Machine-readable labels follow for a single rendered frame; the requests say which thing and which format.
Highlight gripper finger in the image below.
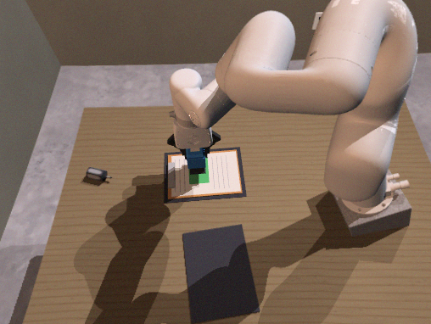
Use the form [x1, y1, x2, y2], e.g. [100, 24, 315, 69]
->
[204, 131, 221, 158]
[167, 134, 187, 159]

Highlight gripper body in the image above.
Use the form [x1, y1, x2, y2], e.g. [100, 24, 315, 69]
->
[173, 118, 212, 149]

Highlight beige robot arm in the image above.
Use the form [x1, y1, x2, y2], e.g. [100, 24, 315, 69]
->
[169, 0, 417, 215]

